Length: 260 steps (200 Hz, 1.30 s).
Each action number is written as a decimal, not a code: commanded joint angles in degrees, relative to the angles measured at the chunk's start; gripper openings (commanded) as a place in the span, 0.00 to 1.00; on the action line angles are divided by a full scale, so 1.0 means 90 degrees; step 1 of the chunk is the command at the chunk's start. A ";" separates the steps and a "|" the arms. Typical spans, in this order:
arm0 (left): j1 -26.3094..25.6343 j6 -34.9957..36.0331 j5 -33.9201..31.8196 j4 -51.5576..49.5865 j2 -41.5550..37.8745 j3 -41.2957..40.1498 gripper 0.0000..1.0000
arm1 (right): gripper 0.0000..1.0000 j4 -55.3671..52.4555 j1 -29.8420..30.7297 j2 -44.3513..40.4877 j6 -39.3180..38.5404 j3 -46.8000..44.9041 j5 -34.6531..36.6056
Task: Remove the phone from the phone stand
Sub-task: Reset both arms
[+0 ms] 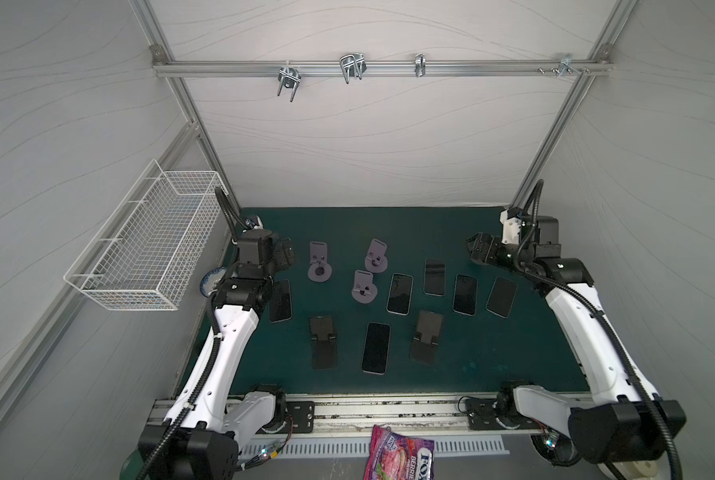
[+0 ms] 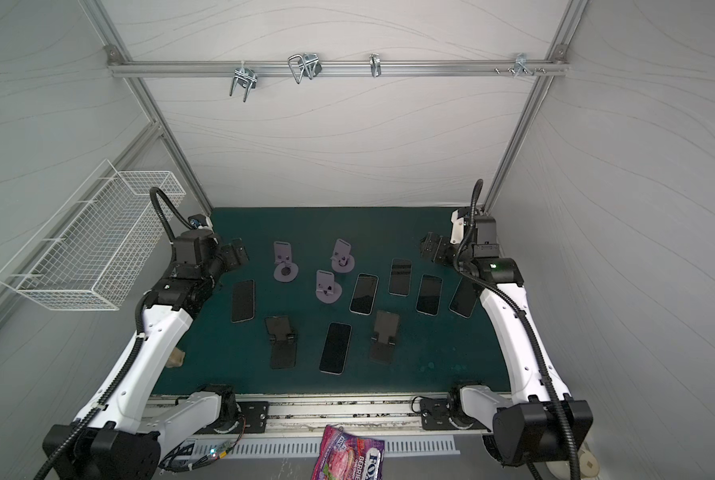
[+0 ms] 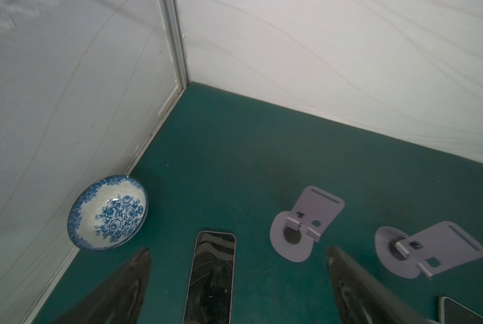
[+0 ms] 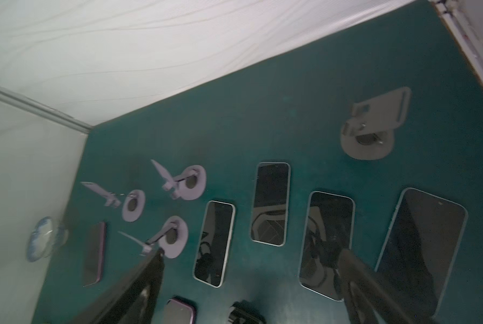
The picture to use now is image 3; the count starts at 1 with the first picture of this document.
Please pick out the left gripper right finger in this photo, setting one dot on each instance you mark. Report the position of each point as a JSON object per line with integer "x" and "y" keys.
{"x": 360, "y": 297}

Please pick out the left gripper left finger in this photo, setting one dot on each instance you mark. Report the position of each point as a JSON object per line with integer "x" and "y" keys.
{"x": 119, "y": 298}

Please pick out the purple phone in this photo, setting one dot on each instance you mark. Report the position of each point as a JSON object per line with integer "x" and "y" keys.
{"x": 210, "y": 288}

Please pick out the back left round stand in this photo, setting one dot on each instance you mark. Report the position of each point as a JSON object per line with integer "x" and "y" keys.
{"x": 293, "y": 233}

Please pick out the round stand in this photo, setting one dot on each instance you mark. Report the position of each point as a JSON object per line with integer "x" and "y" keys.
{"x": 439, "y": 248}
{"x": 293, "y": 233}

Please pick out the middle round stand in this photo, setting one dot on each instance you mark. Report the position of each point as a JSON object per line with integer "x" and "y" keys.
{"x": 439, "y": 248}

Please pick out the blue white ceramic bowl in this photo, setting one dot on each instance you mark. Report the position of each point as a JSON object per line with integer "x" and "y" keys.
{"x": 108, "y": 213}

